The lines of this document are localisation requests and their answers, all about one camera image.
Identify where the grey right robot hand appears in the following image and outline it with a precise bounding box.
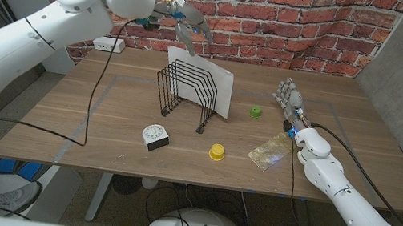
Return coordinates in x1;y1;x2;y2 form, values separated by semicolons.
266;75;319;138

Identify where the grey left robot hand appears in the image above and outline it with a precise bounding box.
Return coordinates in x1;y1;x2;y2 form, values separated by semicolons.
146;0;220;59

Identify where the white paper sheet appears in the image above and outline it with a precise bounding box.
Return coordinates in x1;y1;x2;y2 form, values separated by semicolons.
158;45;239;120

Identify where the white and black stopwatch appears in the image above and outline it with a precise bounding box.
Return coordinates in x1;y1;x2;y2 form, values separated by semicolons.
139;122;172;155

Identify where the gold foil sheet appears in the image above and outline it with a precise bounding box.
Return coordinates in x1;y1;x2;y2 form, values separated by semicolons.
244;127;296;176

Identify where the red brick printed backdrop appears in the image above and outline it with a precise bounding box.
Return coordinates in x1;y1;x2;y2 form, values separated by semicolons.
11;0;403;115

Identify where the white power strip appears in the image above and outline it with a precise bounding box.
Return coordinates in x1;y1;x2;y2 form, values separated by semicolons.
91;34;127;55

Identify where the yellow plastic cup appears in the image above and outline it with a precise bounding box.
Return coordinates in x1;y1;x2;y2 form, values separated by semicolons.
208;142;227;163

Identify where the black round floor stand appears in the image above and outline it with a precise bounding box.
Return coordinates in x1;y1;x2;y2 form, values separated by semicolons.
111;174;143;198

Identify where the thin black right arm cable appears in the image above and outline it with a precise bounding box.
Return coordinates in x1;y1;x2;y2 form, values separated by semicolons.
276;137;403;226

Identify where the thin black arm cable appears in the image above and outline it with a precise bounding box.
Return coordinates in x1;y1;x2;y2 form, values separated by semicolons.
0;0;140;153
276;137;403;226

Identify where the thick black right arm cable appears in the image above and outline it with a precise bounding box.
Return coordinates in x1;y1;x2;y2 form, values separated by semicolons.
294;121;403;226

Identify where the black wire rack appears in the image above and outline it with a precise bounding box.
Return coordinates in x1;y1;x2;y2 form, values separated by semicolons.
147;56;223;136

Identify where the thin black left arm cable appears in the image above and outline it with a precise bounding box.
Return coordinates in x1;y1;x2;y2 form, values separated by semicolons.
0;0;140;153

